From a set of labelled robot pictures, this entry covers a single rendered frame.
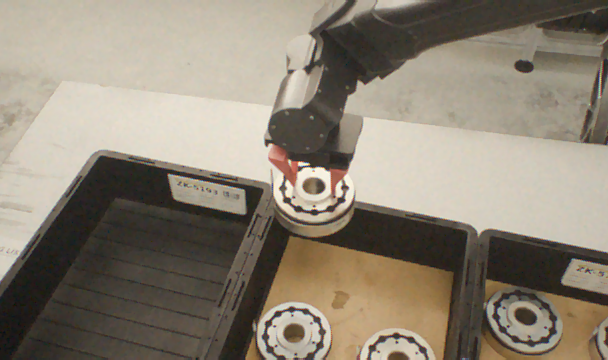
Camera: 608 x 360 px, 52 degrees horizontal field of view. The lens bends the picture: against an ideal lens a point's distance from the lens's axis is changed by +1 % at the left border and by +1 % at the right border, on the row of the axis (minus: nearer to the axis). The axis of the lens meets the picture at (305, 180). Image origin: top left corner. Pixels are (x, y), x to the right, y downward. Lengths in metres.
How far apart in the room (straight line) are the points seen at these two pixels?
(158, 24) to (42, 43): 0.51
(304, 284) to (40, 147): 0.71
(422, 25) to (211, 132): 0.90
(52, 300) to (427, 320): 0.55
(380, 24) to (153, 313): 0.57
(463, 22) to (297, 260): 0.57
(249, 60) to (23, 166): 1.52
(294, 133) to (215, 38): 2.31
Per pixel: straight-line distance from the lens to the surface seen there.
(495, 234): 0.91
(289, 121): 0.57
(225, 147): 1.32
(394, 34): 0.54
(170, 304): 0.95
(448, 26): 0.50
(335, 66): 0.59
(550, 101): 2.69
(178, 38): 2.90
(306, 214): 0.74
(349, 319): 0.91
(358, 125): 0.70
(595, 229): 1.29
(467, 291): 0.84
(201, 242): 1.00
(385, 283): 0.95
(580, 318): 0.99
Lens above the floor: 1.62
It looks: 48 degrees down
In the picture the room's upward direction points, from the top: straight up
